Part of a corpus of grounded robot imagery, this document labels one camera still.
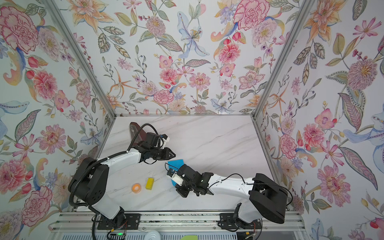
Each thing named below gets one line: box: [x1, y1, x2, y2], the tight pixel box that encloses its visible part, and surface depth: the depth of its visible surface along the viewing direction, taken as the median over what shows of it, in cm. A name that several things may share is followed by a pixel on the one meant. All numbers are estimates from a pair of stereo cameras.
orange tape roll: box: [131, 183, 142, 194], surface depth 86 cm
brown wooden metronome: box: [129, 122, 147, 147], surface depth 95 cm
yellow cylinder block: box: [145, 177, 155, 191], surface depth 88 cm
